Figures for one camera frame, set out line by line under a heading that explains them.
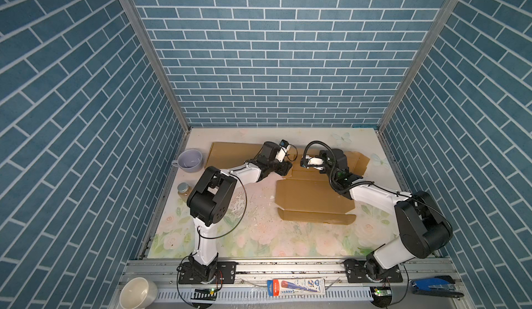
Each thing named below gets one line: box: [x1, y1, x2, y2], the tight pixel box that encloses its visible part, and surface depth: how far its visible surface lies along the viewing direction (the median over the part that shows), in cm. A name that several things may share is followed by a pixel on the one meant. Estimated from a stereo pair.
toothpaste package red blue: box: [266, 277, 326, 297], surface depth 72 cm
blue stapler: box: [409, 275, 465, 300], surface depth 71 cm
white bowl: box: [119, 277, 158, 309], surface depth 65 cm
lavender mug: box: [171, 148, 203, 174], surface depth 102 cm
